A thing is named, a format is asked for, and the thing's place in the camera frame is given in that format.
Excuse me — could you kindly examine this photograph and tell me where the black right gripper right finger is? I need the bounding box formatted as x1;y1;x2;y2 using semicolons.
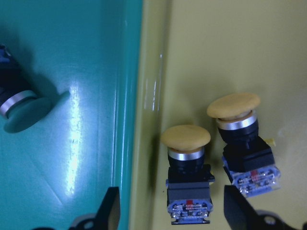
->
224;185;259;230

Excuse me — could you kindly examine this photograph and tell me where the green push button switch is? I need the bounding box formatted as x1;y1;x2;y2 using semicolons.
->
0;44;71;134

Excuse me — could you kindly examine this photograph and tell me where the green plastic tray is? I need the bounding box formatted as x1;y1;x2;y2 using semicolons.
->
0;0;143;230

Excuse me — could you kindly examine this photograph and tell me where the yellow plastic tray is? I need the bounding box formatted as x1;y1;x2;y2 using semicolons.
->
128;0;307;230

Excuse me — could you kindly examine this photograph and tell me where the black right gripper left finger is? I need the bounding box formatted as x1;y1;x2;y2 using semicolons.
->
94;187;120;230

